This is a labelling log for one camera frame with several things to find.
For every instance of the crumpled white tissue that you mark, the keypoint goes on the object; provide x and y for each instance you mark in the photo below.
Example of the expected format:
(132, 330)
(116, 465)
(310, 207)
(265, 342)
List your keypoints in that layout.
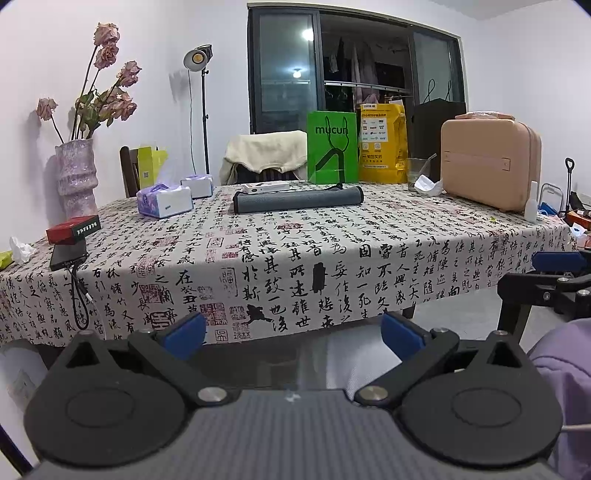
(21, 249)

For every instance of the purple tissue pack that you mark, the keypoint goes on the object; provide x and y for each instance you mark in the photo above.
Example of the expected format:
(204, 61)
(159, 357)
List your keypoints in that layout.
(164, 201)

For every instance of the red and black box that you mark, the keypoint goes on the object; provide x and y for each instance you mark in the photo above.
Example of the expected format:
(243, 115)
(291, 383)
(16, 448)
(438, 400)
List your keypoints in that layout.
(69, 230)

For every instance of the crumpled white paper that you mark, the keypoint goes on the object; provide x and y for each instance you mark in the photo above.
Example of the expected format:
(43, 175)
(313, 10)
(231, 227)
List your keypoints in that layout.
(427, 187)

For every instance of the hanging clothes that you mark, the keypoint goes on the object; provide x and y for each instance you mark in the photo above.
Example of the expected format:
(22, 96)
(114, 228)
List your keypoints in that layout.
(360, 69)

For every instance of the dried pink roses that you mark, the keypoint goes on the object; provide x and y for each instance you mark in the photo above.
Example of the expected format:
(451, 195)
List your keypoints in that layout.
(108, 99)

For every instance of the beige hard suitcase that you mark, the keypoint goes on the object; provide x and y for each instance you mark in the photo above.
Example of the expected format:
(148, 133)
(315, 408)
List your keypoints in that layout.
(489, 161)

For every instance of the brown wooden chair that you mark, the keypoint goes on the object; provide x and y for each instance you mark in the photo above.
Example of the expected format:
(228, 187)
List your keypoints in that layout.
(128, 173)

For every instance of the yellow delivery bag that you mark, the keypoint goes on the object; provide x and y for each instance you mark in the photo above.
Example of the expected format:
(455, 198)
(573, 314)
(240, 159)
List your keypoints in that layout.
(383, 143)

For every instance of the orange box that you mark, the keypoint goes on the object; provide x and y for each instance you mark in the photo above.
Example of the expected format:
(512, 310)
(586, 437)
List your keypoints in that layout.
(581, 220)

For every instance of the flat white box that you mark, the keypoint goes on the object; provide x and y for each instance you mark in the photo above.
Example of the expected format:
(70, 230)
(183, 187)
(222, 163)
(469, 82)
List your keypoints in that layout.
(265, 187)

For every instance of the white tissue pack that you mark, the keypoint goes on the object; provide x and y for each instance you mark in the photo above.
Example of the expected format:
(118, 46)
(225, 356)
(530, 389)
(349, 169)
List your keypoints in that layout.
(198, 185)

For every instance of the grey rolled mat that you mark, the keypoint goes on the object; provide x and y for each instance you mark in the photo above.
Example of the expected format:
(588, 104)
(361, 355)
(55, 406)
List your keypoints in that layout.
(298, 201)

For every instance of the black power bank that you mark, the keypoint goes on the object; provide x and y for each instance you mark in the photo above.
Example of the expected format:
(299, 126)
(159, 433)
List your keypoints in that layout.
(68, 256)

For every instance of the black paper bag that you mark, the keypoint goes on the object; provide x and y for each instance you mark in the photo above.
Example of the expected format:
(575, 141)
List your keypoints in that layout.
(436, 134)

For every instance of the dark chair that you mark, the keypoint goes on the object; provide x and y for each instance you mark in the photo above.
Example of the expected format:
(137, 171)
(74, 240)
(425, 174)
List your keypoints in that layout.
(272, 177)

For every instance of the studio lamp on stand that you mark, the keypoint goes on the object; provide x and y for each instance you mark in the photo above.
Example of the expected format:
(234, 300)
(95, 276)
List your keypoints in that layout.
(197, 59)

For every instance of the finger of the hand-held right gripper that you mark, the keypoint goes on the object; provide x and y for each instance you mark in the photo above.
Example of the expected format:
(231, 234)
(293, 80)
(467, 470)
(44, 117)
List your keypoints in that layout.
(551, 261)
(531, 282)

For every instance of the green paper bag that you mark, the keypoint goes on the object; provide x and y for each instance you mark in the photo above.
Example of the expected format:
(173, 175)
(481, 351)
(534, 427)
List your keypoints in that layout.
(332, 147)

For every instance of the clear glass cup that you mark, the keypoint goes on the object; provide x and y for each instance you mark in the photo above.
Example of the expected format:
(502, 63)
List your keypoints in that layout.
(418, 173)

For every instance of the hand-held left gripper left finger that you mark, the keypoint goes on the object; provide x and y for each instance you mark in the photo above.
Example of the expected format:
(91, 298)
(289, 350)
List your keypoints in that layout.
(183, 336)

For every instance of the purple cloth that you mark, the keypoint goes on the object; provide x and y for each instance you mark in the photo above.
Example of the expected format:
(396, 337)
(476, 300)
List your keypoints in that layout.
(568, 383)

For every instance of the yellow-green wrapper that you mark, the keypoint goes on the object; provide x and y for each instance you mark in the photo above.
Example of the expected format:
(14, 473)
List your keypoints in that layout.
(4, 259)

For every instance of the yellow-green carton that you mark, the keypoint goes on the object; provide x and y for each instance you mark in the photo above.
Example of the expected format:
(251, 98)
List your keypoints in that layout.
(150, 168)

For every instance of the cream cloth on chair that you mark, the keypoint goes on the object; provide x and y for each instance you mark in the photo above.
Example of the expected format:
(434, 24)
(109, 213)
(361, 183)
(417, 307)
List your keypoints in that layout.
(265, 150)

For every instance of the black framed sliding door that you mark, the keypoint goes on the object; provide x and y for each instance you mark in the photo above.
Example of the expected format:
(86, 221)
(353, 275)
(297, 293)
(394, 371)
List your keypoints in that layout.
(286, 69)

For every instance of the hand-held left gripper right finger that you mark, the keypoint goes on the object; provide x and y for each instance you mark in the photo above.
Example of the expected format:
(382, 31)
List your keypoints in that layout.
(402, 338)

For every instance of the calligraphy print tablecloth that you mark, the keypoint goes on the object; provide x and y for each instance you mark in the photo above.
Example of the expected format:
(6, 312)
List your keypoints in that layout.
(323, 240)

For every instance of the speckled pink ceramic vase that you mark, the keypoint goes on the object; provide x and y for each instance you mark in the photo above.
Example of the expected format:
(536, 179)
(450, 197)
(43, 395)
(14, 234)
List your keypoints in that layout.
(76, 180)

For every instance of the small white bottle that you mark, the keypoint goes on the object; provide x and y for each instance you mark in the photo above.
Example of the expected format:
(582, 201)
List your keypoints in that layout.
(531, 207)

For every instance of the pink flat packet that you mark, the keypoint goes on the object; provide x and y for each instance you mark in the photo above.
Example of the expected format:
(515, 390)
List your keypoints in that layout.
(485, 116)

